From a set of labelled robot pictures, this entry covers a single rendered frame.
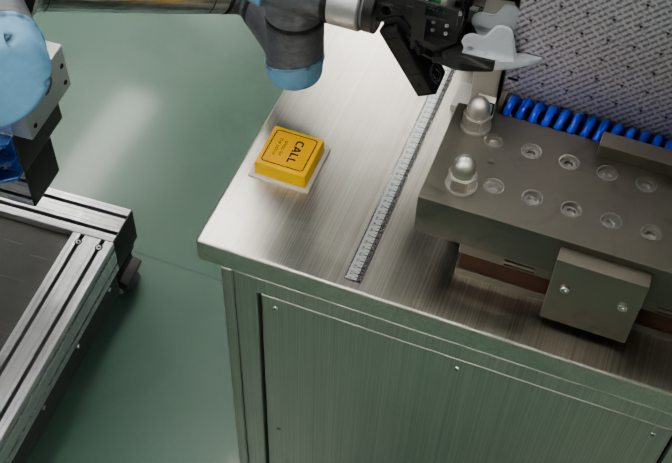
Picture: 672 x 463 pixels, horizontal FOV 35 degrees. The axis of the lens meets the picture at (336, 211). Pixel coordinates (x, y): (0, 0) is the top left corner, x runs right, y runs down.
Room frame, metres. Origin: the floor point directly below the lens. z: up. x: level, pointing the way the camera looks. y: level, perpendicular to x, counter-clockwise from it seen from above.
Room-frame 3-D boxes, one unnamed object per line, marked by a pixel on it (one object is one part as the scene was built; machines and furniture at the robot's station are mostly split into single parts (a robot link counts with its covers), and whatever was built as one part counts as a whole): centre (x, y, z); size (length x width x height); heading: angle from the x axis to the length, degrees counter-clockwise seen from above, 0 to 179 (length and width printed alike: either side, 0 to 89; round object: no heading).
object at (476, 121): (0.87, -0.16, 1.05); 0.04 x 0.04 x 0.04
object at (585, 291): (0.68, -0.29, 0.96); 0.10 x 0.03 x 0.11; 71
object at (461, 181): (0.78, -0.14, 1.05); 0.04 x 0.04 x 0.04
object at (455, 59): (0.93, -0.14, 1.09); 0.09 x 0.05 x 0.02; 70
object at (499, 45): (0.92, -0.18, 1.11); 0.09 x 0.03 x 0.06; 70
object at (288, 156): (0.92, 0.06, 0.91); 0.07 x 0.07 x 0.02; 71
